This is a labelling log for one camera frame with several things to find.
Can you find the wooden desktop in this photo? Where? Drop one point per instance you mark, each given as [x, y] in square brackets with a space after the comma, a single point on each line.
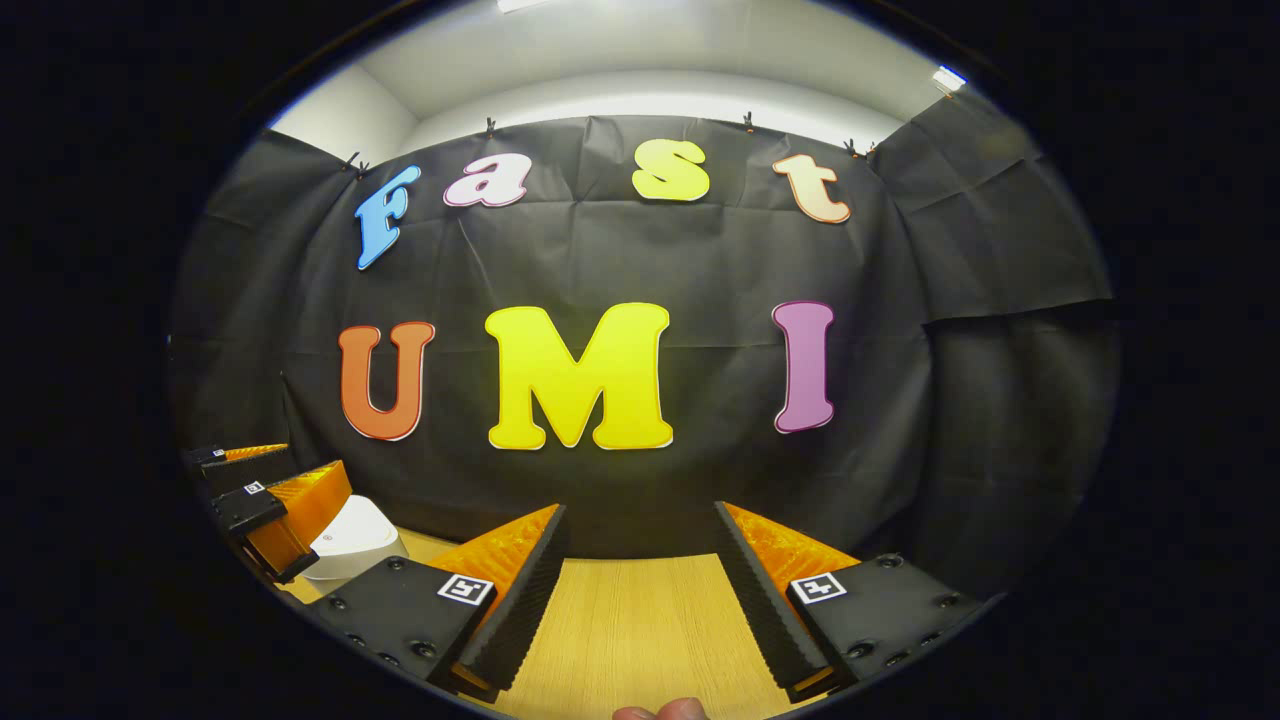
[640, 620]

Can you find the white desktop garbage bin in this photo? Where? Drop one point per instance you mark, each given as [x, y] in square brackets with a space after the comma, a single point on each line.
[355, 540]

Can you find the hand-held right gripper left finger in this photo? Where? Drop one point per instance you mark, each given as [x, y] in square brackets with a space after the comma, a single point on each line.
[520, 610]

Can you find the black backdrop cloth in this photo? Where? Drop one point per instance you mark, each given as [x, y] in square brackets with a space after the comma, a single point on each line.
[700, 260]

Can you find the white ceiling light panel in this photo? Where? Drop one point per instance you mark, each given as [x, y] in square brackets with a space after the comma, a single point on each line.
[948, 77]
[522, 4]

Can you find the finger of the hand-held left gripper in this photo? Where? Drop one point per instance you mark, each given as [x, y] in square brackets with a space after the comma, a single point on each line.
[245, 475]
[245, 510]

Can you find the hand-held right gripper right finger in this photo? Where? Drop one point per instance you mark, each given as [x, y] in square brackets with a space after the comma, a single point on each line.
[760, 600]

